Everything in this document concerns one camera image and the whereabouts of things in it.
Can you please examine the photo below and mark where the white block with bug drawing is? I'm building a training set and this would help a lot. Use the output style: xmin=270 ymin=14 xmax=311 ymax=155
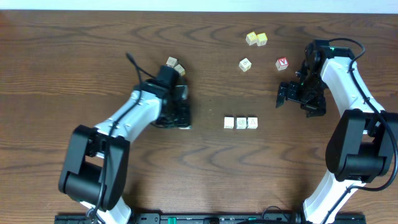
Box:
xmin=247 ymin=117 xmax=258 ymax=129

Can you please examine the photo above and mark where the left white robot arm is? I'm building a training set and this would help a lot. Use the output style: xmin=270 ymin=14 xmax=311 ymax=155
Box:
xmin=58 ymin=78 xmax=191 ymax=223

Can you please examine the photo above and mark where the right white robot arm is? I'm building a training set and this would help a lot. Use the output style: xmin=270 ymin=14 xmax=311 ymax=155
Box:
xmin=276 ymin=39 xmax=397 ymax=223

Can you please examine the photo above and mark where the red letter block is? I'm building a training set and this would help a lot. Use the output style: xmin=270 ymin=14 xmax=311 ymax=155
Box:
xmin=275 ymin=57 xmax=289 ymax=71

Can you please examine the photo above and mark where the white block with yellow side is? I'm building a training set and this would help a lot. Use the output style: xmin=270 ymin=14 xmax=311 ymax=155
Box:
xmin=174 ymin=64 xmax=186 ymax=76

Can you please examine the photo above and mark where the cream block near top centre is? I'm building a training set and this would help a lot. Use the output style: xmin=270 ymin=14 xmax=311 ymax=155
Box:
xmin=239 ymin=58 xmax=252 ymax=72

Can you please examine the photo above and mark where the white block with red side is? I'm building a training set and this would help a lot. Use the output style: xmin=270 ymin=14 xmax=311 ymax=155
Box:
xmin=166 ymin=57 xmax=178 ymax=68

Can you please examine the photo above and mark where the yellow block right of pair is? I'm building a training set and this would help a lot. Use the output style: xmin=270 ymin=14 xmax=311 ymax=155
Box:
xmin=256 ymin=32 xmax=268 ymax=47

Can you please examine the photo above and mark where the yellow block of pair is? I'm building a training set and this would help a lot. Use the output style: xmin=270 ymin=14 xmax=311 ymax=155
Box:
xmin=246 ymin=32 xmax=258 ymax=45
xmin=256 ymin=32 xmax=268 ymax=47

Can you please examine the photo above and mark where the yellow block left of pair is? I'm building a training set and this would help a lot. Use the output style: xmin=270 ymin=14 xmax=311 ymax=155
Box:
xmin=246 ymin=32 xmax=258 ymax=45

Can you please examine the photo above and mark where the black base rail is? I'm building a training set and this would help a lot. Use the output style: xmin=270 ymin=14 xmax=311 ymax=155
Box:
xmin=54 ymin=208 xmax=366 ymax=224

